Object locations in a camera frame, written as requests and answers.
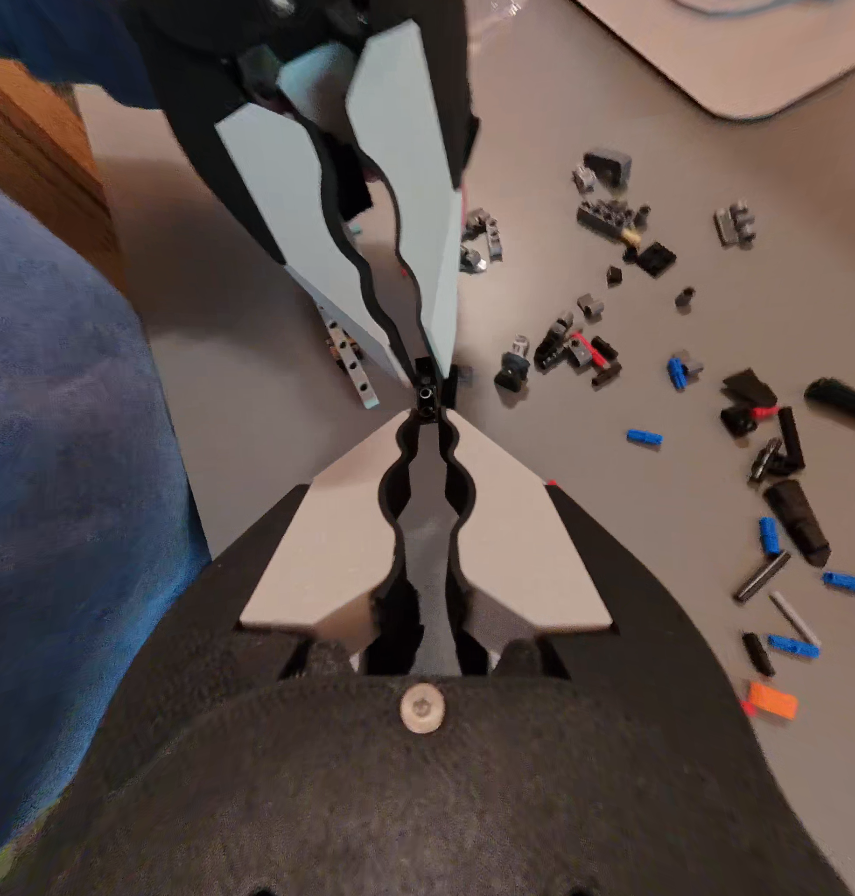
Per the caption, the orange lego piece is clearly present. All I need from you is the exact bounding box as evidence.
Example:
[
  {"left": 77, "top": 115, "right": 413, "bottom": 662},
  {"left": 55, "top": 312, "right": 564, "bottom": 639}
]
[{"left": 746, "top": 679, "right": 801, "bottom": 723}]

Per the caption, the grey double lego connector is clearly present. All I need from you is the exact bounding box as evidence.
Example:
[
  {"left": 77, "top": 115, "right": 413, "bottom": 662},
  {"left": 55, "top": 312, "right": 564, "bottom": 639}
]
[{"left": 714, "top": 202, "right": 759, "bottom": 250}]

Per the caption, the person's blue clothing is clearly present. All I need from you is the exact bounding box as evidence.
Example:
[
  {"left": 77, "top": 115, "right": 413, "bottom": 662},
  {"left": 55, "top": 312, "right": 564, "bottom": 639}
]
[{"left": 0, "top": 174, "right": 213, "bottom": 872}]

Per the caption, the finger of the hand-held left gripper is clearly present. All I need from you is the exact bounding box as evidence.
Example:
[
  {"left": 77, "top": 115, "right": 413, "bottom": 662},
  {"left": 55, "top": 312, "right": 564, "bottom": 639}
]
[
  {"left": 344, "top": 20, "right": 465, "bottom": 380},
  {"left": 214, "top": 104, "right": 416, "bottom": 392}
]

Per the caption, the dark grey angled lego beam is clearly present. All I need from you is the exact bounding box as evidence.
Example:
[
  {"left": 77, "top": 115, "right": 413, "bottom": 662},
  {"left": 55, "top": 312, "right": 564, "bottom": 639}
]
[{"left": 576, "top": 199, "right": 640, "bottom": 238}]

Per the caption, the dark grey curved lego brick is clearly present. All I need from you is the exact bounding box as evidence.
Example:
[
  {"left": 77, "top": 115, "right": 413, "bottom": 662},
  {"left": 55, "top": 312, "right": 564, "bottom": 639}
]
[{"left": 583, "top": 146, "right": 636, "bottom": 187}]

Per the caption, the black and grey lego joint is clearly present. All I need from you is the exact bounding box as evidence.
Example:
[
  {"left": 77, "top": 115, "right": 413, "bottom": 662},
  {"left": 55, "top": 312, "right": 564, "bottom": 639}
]
[{"left": 492, "top": 332, "right": 533, "bottom": 397}]

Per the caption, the blue pin with grey connector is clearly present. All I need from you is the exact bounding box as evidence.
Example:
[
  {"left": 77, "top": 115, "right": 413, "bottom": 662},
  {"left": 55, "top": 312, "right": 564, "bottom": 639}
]
[{"left": 663, "top": 349, "right": 706, "bottom": 394}]

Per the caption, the long light grey lego beam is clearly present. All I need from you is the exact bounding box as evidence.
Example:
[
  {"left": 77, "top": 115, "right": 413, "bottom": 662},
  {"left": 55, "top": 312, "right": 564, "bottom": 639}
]
[{"left": 322, "top": 314, "right": 384, "bottom": 413}]

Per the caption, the cluster of dark lego connectors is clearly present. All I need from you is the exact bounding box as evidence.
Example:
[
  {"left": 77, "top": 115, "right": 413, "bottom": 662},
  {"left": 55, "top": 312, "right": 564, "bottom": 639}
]
[{"left": 532, "top": 310, "right": 626, "bottom": 387}]

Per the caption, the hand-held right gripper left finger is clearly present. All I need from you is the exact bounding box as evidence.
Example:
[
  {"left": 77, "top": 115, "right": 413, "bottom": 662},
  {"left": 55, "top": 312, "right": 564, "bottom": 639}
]
[{"left": 239, "top": 409, "right": 426, "bottom": 673}]

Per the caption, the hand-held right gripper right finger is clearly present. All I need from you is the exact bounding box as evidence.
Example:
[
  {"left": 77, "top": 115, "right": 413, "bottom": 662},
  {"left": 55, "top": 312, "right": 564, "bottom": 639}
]
[{"left": 425, "top": 406, "right": 613, "bottom": 673}]

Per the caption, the cluster of grey lego connectors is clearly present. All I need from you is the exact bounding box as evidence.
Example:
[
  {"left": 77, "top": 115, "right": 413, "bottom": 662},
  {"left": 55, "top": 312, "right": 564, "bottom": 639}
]
[{"left": 459, "top": 206, "right": 507, "bottom": 277}]

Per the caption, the pile of black lego pieces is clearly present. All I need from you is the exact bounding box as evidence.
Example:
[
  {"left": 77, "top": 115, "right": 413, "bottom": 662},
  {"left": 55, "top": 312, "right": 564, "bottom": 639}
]
[{"left": 718, "top": 366, "right": 855, "bottom": 681}]

